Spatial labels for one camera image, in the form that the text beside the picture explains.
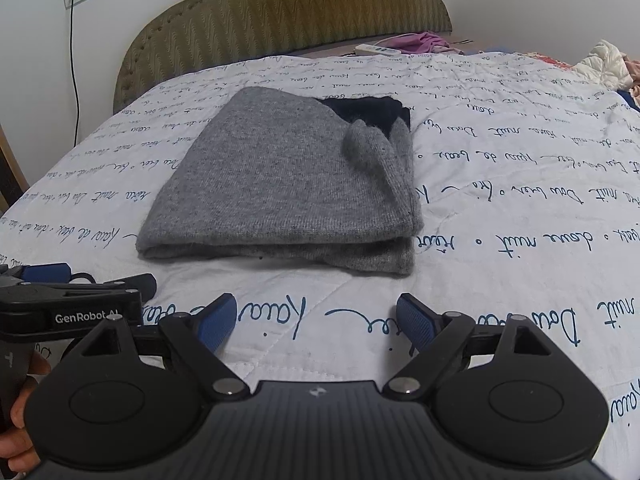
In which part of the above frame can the mauve bed sheet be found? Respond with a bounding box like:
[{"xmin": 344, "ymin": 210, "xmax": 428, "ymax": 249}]
[{"xmin": 295, "ymin": 39, "xmax": 483, "ymax": 59}]

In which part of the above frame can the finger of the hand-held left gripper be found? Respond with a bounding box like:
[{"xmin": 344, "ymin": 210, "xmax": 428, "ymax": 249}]
[
  {"xmin": 67, "ymin": 273, "xmax": 157, "ymax": 307},
  {"xmin": 21, "ymin": 263, "xmax": 72, "ymax": 284}
]

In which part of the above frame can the pink cloth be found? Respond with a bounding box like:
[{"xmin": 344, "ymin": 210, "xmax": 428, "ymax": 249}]
[{"xmin": 622, "ymin": 57, "xmax": 640, "ymax": 99}]

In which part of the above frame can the white puffer jacket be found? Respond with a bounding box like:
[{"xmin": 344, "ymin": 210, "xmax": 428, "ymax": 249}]
[{"xmin": 572, "ymin": 40, "xmax": 634, "ymax": 94}]

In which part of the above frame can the person's left hand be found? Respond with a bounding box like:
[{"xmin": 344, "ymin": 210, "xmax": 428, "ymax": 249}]
[{"xmin": 0, "ymin": 350, "xmax": 53, "ymax": 477}]

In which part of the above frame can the olive upholstered headboard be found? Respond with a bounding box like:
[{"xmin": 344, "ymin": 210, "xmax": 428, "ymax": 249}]
[{"xmin": 113, "ymin": 0, "xmax": 454, "ymax": 114}]

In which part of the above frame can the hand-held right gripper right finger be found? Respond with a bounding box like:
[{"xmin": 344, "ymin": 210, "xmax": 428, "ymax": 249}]
[{"xmin": 382, "ymin": 293, "xmax": 553, "ymax": 397}]

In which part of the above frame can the wooden furniture edge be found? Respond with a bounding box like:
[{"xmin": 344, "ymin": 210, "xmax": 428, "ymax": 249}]
[{"xmin": 0, "ymin": 124, "xmax": 29, "ymax": 212}]

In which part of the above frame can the red patterned cloth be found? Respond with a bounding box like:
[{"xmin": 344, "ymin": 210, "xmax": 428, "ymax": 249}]
[{"xmin": 520, "ymin": 52, "xmax": 577, "ymax": 69}]

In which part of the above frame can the grey and navy sweater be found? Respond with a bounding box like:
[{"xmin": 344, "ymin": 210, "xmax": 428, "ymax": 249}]
[{"xmin": 136, "ymin": 86, "xmax": 426, "ymax": 279}]

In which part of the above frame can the white script-printed quilt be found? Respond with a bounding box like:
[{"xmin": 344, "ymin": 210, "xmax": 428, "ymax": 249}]
[{"xmin": 0, "ymin": 51, "xmax": 640, "ymax": 480}]

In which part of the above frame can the black power cable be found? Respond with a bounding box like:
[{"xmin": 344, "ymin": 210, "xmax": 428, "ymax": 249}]
[{"xmin": 67, "ymin": 0, "xmax": 84, "ymax": 134}]

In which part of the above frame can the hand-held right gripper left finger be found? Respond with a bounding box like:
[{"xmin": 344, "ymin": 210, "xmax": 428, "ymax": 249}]
[{"xmin": 62, "ymin": 293, "xmax": 251, "ymax": 398}]

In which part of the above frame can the white remote control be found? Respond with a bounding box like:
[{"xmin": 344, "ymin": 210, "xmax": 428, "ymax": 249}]
[{"xmin": 354, "ymin": 43, "xmax": 402, "ymax": 57}]

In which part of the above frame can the purple cloth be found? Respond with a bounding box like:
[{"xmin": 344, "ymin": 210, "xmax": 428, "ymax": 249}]
[{"xmin": 375, "ymin": 31, "xmax": 463, "ymax": 56}]

